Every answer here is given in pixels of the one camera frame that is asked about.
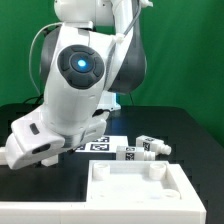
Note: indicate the white L-shaped fixture wall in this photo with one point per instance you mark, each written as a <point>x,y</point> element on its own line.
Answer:
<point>188,210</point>

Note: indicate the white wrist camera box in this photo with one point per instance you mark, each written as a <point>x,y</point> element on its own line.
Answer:
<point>31,140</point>

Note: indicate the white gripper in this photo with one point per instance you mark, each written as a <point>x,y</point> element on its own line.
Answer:
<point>95,130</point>

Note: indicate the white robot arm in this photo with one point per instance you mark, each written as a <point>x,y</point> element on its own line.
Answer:
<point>96,47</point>

